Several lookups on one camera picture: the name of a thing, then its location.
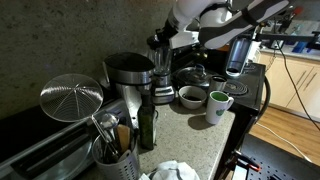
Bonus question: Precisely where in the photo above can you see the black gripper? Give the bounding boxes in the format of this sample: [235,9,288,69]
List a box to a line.
[153,19,180,44]

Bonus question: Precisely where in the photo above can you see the black blender lid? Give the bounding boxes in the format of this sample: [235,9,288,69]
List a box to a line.
[146,34,168,51]

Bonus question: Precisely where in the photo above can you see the clear blender jar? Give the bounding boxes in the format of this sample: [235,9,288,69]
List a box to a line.
[148,45,174,76]

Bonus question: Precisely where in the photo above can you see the pot with glass lid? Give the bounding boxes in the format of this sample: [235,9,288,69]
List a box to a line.
[174,63,215,90]

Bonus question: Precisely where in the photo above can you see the steel blender base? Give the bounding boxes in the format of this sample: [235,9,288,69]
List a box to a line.
[151,71,176,106]

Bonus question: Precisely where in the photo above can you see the steel black coffee maker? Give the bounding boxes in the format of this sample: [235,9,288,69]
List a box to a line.
[103,51,156,130]

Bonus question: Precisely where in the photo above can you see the white bowl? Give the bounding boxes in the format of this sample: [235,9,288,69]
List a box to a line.
[178,85,208,111]

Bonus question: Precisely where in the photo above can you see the small steel cup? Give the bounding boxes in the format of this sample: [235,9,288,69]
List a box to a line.
[208,75,229,96]

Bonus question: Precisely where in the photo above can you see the white mug green inside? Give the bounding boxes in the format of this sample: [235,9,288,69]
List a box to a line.
[204,90,235,126]

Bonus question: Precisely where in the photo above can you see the dark olive oil bottle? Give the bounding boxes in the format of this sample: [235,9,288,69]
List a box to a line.
[136,93,157,151]

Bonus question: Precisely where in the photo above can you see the black stove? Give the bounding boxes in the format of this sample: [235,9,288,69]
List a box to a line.
[171,49,268,180]

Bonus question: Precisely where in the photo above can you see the steel ladle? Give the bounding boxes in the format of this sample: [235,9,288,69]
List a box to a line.
[99,112,123,158]

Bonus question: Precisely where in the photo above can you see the wooden spatula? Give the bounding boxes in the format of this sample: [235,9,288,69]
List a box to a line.
[116,124,132,155]

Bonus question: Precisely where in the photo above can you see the light wooden base cabinets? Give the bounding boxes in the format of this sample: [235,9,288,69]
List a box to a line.
[257,49,320,122]

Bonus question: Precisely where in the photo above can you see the white crumpled cloth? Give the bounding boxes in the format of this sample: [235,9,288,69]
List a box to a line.
[139,160,201,180]

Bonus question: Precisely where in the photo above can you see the perforated steel utensil holder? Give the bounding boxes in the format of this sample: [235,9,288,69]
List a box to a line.
[91,133,141,180]

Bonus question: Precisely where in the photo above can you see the red black clamp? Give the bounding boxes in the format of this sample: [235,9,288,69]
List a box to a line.
[232,150,262,173]

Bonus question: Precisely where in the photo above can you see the steel toaster oven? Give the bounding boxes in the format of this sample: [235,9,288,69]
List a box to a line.
[0,98,133,180]

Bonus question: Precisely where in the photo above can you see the black perforated robot table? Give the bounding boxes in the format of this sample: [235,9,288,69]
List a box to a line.
[229,133,320,180]

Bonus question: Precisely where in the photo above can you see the round wire mesh strainer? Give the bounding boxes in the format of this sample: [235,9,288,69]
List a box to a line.
[39,73,121,161]

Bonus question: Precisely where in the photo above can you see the thick black hose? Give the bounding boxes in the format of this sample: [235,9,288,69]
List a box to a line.
[255,75,272,125]

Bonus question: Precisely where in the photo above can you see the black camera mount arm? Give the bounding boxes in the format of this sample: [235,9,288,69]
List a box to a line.
[255,29,320,52]

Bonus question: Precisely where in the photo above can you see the thin black camera cable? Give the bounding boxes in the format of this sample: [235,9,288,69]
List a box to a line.
[274,39,320,133]

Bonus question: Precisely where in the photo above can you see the white floor cable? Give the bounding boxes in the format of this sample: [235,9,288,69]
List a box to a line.
[254,122,313,164]

